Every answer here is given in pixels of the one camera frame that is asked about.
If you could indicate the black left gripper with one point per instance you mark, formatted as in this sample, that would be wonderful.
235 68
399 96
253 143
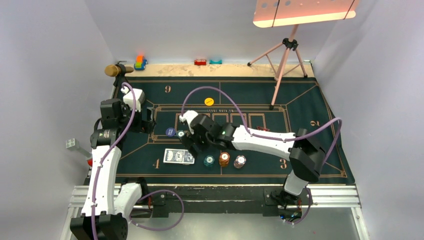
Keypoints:
145 126

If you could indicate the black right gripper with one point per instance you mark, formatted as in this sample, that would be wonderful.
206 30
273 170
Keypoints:
189 139

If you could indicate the blue green chip stack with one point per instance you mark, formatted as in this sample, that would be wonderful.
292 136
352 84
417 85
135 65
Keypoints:
209 161

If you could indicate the orange chip stack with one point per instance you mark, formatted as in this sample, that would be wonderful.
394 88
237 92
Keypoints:
224 159

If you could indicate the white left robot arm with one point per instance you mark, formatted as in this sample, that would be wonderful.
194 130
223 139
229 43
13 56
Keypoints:
106 216

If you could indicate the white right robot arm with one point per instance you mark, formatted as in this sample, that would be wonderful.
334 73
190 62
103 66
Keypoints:
305 153

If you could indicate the purple small blind button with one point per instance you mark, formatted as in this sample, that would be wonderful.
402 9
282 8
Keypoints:
170 132

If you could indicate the yellow dealer button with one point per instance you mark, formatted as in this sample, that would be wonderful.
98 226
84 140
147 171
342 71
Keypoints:
209 101

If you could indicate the blue playing card deck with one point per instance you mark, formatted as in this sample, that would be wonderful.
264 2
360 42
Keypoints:
178 156

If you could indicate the brown white chip stack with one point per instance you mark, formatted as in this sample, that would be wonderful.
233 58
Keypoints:
239 161

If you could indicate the red triangle marker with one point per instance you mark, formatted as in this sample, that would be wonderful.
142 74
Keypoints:
261 128

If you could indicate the gold microphone on stand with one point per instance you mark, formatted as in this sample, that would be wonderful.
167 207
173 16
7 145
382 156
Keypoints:
118 71

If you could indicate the orange blue toy car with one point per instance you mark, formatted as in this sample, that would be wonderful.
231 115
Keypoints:
140 63

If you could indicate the red toy block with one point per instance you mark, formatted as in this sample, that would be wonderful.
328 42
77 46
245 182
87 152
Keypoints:
200 62

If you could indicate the teal toy block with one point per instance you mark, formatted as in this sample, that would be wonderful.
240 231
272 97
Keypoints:
215 61

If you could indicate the dark green poker mat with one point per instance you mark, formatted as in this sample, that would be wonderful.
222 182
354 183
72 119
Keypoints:
300 103

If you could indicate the pink music stand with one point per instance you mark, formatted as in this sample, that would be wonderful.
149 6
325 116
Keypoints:
279 13

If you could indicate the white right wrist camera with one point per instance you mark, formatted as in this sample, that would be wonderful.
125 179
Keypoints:
187 117

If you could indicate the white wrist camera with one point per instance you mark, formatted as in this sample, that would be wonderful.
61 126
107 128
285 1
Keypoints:
187 117
135 99

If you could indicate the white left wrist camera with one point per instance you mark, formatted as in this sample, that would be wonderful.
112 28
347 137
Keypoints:
135 99

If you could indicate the grey lego brick handle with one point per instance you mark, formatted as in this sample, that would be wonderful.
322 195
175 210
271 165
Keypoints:
74 145

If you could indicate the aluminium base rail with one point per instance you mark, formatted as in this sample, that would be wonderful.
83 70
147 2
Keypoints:
323 196

